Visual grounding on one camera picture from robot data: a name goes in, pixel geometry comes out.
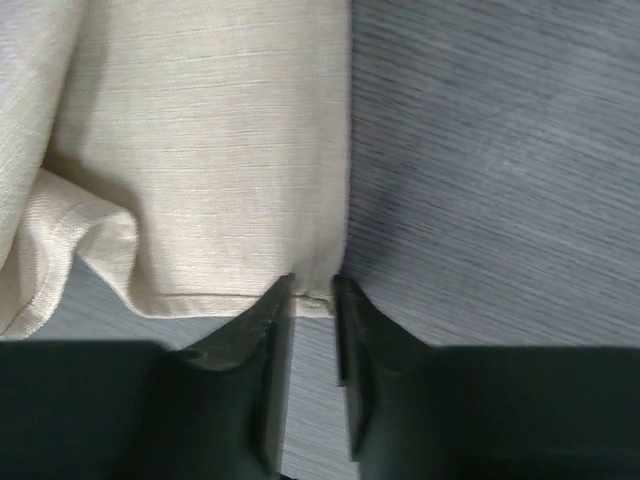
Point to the beige cloth napkin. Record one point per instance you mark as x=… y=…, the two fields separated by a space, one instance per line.
x=190 y=152

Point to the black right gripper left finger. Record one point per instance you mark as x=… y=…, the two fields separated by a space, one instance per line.
x=227 y=399

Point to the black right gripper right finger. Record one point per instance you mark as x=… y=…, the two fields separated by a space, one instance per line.
x=389 y=380

